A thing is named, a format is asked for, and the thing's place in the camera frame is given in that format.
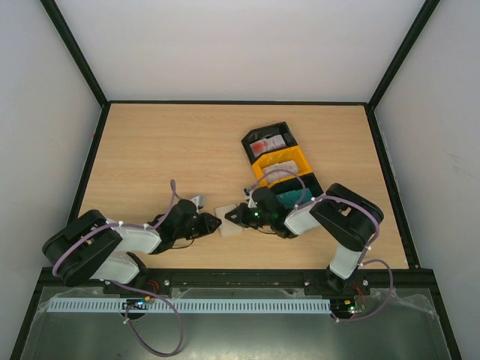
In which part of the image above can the pink patterned white card stack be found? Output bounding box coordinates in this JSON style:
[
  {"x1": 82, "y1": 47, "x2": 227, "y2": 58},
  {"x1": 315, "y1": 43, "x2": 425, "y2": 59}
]
[{"x1": 262, "y1": 160, "x2": 299, "y2": 182}]

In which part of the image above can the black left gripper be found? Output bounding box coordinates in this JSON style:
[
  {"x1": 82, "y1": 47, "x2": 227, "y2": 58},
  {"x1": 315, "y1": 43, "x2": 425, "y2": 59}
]
[{"x1": 175, "y1": 213, "x2": 221, "y2": 240}]

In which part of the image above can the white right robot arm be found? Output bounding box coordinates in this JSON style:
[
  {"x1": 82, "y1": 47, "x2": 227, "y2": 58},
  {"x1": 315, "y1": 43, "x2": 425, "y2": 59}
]
[{"x1": 224, "y1": 183, "x2": 384, "y2": 294}]

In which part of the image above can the yellow middle bin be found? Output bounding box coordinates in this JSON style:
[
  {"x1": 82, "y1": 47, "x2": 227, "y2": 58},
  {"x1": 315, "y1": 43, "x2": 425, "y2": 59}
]
[{"x1": 252, "y1": 145, "x2": 312, "y2": 187}]

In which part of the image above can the black bin with teal cards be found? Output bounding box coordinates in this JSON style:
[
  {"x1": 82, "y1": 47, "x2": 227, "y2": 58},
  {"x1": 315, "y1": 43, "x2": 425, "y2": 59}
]
[{"x1": 270, "y1": 172, "x2": 324, "y2": 209}]

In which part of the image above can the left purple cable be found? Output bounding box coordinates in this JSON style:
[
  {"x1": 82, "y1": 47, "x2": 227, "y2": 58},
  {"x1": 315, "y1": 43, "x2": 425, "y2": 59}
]
[{"x1": 51, "y1": 178, "x2": 185, "y2": 356}]

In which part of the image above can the teal card stack in bin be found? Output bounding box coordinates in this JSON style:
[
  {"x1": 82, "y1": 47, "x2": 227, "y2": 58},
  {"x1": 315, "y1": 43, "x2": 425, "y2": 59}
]
[{"x1": 276, "y1": 188, "x2": 313, "y2": 209}]

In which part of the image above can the white slotted cable duct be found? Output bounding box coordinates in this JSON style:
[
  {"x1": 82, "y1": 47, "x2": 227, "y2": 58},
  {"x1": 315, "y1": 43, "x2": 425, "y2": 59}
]
[{"x1": 46, "y1": 298, "x2": 332, "y2": 314}]

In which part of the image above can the black bin with red cards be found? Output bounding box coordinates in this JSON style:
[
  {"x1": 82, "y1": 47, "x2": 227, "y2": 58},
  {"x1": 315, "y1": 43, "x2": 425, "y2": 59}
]
[{"x1": 241, "y1": 121, "x2": 298, "y2": 164}]

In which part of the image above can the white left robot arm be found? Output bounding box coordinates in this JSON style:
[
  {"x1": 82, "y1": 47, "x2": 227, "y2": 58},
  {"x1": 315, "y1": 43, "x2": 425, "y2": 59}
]
[{"x1": 42, "y1": 196, "x2": 222, "y2": 287}]

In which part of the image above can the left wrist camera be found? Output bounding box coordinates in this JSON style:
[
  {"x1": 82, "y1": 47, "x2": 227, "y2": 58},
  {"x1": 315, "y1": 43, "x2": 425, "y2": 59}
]
[{"x1": 190, "y1": 195, "x2": 205, "y2": 211}]

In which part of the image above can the red patterned white card stack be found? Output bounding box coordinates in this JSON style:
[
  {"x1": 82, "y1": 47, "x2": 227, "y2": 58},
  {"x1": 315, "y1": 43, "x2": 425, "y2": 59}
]
[{"x1": 250, "y1": 135, "x2": 287, "y2": 157}]

